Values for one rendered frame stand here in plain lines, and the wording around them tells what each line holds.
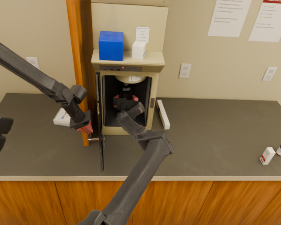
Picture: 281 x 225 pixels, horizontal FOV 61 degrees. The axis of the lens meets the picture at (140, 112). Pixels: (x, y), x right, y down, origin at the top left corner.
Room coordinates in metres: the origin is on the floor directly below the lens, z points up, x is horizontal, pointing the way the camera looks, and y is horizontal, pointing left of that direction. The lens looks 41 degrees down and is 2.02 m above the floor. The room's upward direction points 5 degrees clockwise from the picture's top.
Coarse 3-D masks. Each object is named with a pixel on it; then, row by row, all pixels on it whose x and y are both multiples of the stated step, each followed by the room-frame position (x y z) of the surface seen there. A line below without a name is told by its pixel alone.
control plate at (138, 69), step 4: (100, 68) 0.97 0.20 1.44; (104, 68) 0.97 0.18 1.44; (108, 68) 0.97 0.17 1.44; (112, 68) 0.97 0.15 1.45; (116, 68) 0.97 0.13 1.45; (120, 68) 0.97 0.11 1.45; (124, 68) 0.97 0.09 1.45; (128, 68) 0.97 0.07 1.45; (132, 68) 0.97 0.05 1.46; (136, 68) 0.97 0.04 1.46; (140, 68) 0.97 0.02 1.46
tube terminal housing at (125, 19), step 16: (96, 16) 1.02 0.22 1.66; (112, 16) 1.03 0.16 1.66; (128, 16) 1.04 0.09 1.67; (144, 16) 1.04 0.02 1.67; (160, 16) 1.05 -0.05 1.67; (96, 32) 1.02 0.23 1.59; (128, 32) 1.04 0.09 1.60; (160, 32) 1.05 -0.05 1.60; (96, 48) 1.02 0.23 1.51; (128, 48) 1.04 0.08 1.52; (160, 48) 1.05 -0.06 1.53; (112, 128) 1.03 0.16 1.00
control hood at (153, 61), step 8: (96, 56) 0.95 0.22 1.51; (128, 56) 0.98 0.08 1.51; (152, 56) 1.00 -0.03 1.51; (160, 56) 1.00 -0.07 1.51; (96, 64) 0.92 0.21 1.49; (104, 64) 0.92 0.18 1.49; (112, 64) 0.92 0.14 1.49; (120, 64) 0.92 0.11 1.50; (128, 64) 0.92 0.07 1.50; (136, 64) 0.93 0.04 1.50; (144, 64) 0.93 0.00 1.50; (152, 64) 0.93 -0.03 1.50; (160, 64) 0.94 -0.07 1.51
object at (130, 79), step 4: (116, 76) 1.09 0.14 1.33; (120, 76) 1.07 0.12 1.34; (124, 76) 1.07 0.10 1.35; (128, 76) 1.06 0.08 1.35; (132, 76) 1.07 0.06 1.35; (136, 76) 1.07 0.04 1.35; (140, 76) 1.09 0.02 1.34; (144, 76) 1.11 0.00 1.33; (120, 80) 1.06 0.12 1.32; (124, 80) 1.06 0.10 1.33; (128, 80) 1.06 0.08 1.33; (132, 80) 1.06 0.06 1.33; (136, 80) 1.06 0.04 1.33; (140, 80) 1.08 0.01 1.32
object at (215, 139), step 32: (32, 96) 1.33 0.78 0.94; (32, 128) 1.02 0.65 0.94; (64, 128) 1.05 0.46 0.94; (96, 128) 1.07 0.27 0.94; (160, 128) 1.13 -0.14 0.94; (192, 128) 1.16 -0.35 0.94; (224, 128) 1.19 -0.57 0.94; (256, 128) 1.22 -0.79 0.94; (0, 160) 0.77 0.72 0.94; (32, 160) 0.78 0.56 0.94; (64, 160) 0.80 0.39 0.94; (96, 160) 0.82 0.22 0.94; (128, 160) 0.85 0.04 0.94; (192, 160) 0.89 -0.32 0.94; (224, 160) 0.91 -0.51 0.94; (256, 160) 0.94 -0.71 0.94
